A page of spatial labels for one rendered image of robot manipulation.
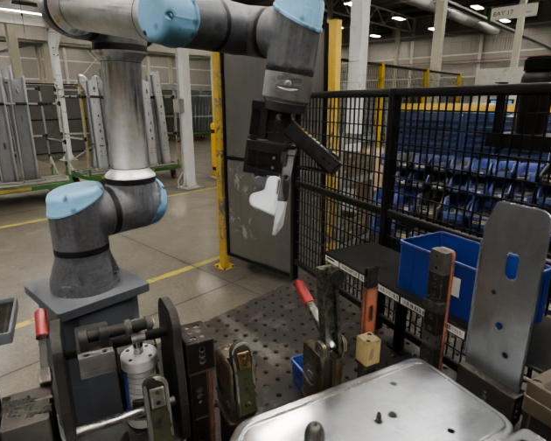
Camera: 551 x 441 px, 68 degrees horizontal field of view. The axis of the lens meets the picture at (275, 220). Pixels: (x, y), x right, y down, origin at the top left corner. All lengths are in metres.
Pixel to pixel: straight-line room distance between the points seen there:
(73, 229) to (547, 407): 0.93
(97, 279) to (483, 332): 0.80
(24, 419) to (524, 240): 0.82
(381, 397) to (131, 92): 0.80
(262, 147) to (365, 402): 0.47
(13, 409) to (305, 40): 0.68
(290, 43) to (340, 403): 0.60
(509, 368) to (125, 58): 0.98
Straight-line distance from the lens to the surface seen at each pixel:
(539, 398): 0.85
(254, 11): 0.70
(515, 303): 0.85
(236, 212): 3.64
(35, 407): 0.75
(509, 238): 0.83
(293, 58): 0.64
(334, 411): 0.78
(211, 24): 0.64
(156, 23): 0.62
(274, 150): 0.65
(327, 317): 0.79
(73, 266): 0.99
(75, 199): 0.95
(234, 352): 0.74
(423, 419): 0.80
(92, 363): 0.68
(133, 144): 1.01
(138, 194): 1.01
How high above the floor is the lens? 1.51
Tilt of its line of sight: 16 degrees down
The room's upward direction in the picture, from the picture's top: straight up
